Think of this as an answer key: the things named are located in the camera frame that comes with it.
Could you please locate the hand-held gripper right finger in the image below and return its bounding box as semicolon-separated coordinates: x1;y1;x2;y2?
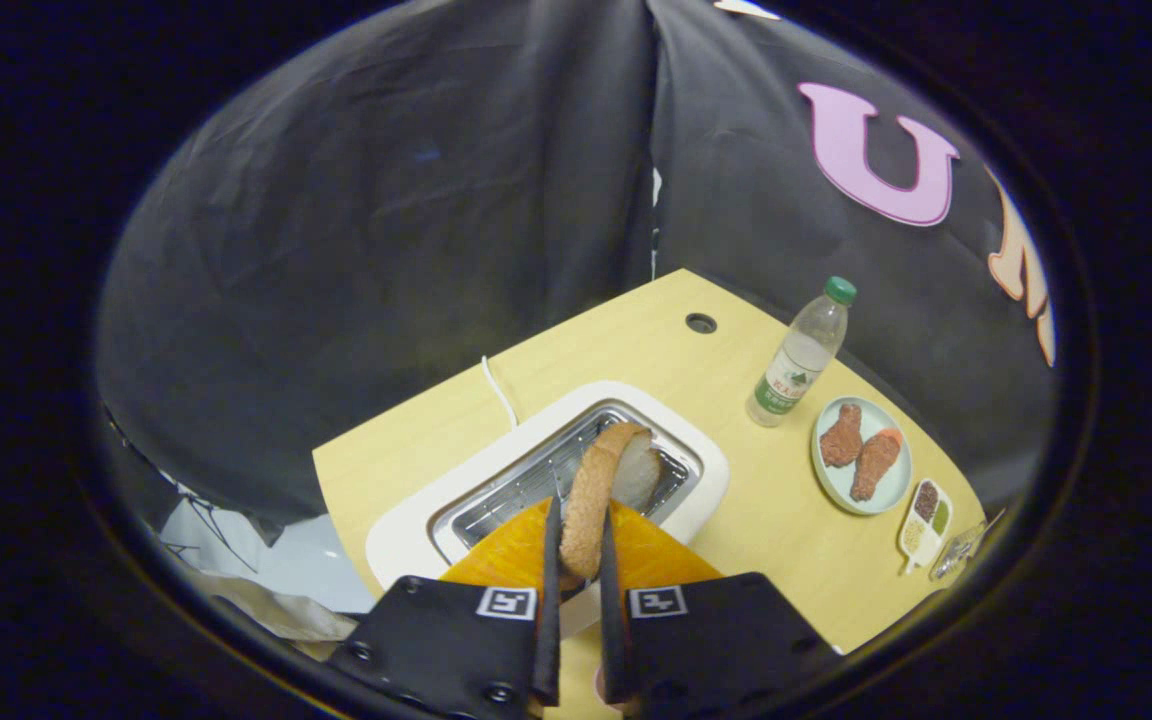
598;500;842;720

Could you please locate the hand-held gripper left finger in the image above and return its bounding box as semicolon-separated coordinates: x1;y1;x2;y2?
324;497;564;720

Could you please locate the brown crust bread slice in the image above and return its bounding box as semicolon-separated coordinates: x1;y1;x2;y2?
559;421;664;581

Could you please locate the person's white clothing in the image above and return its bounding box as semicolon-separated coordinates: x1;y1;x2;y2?
158;495;377;646

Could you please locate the white divided bean dish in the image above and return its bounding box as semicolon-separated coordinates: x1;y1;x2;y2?
897;478;954;576

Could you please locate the pale green plate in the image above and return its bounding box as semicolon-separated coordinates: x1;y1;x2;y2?
811;396;914;516

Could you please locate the brown meat patty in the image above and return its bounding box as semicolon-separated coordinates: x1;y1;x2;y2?
849;430;904;502
820;403;864;468

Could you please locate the white toaster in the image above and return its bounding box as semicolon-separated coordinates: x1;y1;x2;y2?
366;380;730;638

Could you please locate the clear green cap water bottle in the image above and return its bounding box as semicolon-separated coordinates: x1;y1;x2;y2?
745;276;858;429

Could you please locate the white toaster cable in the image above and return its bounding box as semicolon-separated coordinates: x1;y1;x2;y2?
481;355;520;431

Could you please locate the metal wire basket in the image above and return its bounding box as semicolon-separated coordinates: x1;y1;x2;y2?
931;508;1007;581

